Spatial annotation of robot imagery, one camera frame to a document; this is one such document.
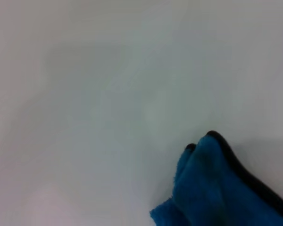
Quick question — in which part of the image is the blue rag with black trim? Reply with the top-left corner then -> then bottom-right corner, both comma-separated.
149,130 -> 283,226

